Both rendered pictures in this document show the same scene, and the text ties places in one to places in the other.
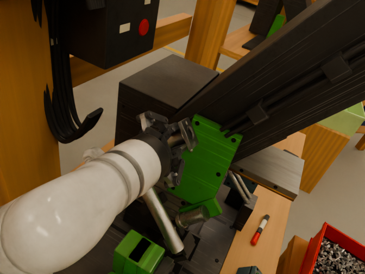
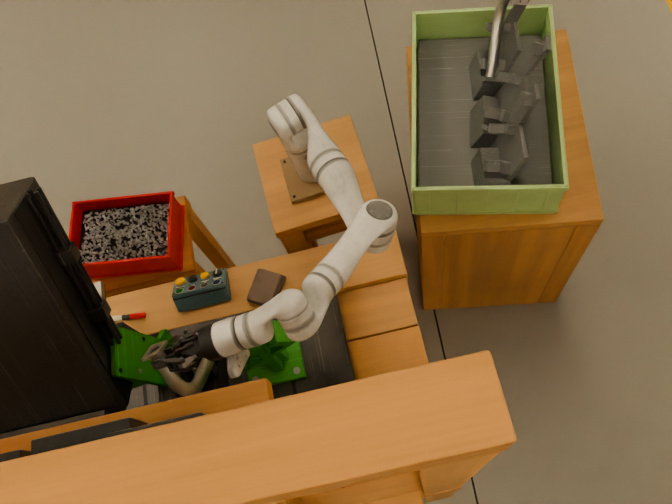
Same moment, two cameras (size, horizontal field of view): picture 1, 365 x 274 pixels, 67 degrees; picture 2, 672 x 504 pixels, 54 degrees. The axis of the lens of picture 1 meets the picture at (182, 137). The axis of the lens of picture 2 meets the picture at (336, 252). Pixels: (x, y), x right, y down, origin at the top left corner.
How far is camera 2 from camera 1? 113 cm
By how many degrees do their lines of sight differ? 60
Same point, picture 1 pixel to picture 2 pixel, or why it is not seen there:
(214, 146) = (128, 348)
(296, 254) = (111, 284)
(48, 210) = (288, 297)
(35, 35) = not seen: hidden behind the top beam
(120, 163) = (240, 323)
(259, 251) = (147, 306)
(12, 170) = not seen: hidden behind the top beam
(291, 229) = not seen: outside the picture
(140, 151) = (222, 327)
